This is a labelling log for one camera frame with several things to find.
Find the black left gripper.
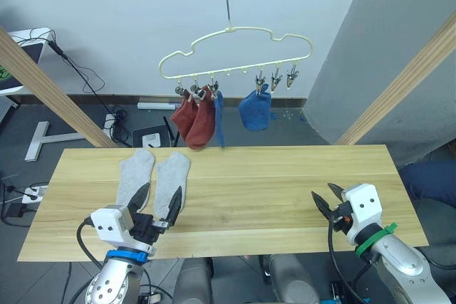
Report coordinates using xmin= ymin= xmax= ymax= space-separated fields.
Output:
xmin=127 ymin=182 xmax=183 ymax=248

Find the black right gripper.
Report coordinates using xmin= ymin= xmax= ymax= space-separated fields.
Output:
xmin=311 ymin=182 xmax=354 ymax=236

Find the cream plastic clip hanger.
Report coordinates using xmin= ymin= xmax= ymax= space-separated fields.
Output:
xmin=158 ymin=26 xmax=315 ymax=81

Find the metal hanger hook rod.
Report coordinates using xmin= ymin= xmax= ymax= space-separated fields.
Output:
xmin=222 ymin=0 xmax=232 ymax=30

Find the grey sock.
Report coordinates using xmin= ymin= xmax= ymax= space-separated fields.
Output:
xmin=116 ymin=149 xmax=157 ymax=212
xmin=152 ymin=151 xmax=192 ymax=218

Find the green zip tie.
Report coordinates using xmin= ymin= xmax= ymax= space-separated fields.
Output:
xmin=356 ymin=222 xmax=398 ymax=258

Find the blue wrist band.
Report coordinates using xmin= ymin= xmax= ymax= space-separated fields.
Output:
xmin=106 ymin=249 xmax=149 ymax=264

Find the black floor box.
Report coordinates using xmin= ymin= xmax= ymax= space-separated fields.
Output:
xmin=132 ymin=125 xmax=179 ymax=149

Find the dark grey rounded shape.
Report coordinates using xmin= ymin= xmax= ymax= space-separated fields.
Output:
xmin=176 ymin=257 xmax=215 ymax=304
xmin=268 ymin=253 xmax=321 ymax=304

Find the red sock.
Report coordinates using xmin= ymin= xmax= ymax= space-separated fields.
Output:
xmin=170 ymin=95 xmax=199 ymax=141
xmin=187 ymin=85 xmax=217 ymax=151

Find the long white power strip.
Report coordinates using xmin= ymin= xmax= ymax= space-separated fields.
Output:
xmin=137 ymin=101 xmax=181 ymax=111

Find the person's blue trouser leg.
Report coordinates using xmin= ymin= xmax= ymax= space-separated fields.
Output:
xmin=398 ymin=160 xmax=456 ymax=209

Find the blue sock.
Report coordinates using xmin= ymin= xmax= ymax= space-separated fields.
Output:
xmin=238 ymin=83 xmax=279 ymax=132
xmin=213 ymin=90 xmax=227 ymax=148

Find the small white power strip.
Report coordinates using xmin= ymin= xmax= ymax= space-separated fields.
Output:
xmin=21 ymin=184 xmax=49 ymax=206

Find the white desk foot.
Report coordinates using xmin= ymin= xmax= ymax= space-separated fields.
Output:
xmin=24 ymin=121 xmax=86 ymax=162

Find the white desk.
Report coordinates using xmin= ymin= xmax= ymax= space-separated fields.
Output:
xmin=0 ymin=27 xmax=60 ymax=98

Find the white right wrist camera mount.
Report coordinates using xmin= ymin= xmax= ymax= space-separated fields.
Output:
xmin=341 ymin=183 xmax=385 ymax=246

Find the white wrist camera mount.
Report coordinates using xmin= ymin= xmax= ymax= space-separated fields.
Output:
xmin=90 ymin=204 xmax=157 ymax=257
xmin=341 ymin=183 xmax=385 ymax=246

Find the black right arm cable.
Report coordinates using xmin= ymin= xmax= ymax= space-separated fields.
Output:
xmin=327 ymin=216 xmax=373 ymax=304

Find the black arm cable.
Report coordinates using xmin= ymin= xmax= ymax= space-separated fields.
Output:
xmin=77 ymin=219 xmax=108 ymax=271
xmin=327 ymin=216 xmax=373 ymax=304

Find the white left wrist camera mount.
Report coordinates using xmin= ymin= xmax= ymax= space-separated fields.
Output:
xmin=90 ymin=204 xmax=157 ymax=257

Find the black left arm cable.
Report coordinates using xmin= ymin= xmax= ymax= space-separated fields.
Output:
xmin=77 ymin=219 xmax=108 ymax=271

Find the slanted wooden frame post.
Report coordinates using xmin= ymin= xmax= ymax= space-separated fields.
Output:
xmin=334 ymin=10 xmax=456 ymax=146
xmin=0 ymin=26 xmax=119 ymax=149

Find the black floor cable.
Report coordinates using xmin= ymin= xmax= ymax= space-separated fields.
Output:
xmin=28 ymin=28 xmax=133 ymax=148

